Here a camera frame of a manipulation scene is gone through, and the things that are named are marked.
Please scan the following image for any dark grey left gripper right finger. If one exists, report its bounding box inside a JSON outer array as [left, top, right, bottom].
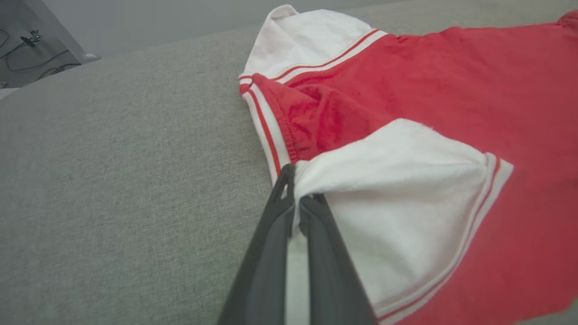
[[298, 193, 379, 325]]

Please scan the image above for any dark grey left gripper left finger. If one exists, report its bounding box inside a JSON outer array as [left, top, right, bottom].
[[217, 163, 296, 325]]

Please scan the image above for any red and white t-shirt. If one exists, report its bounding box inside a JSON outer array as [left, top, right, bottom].
[[239, 5, 578, 325]]

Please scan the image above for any black cable with clamp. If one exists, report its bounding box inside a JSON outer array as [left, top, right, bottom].
[[0, 28, 83, 84]]

